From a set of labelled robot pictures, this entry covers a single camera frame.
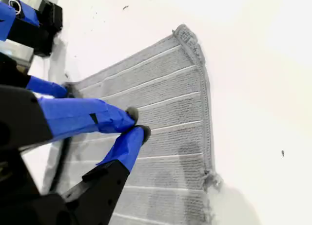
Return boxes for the grey striped towel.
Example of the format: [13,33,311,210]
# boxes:
[42,24,224,225]

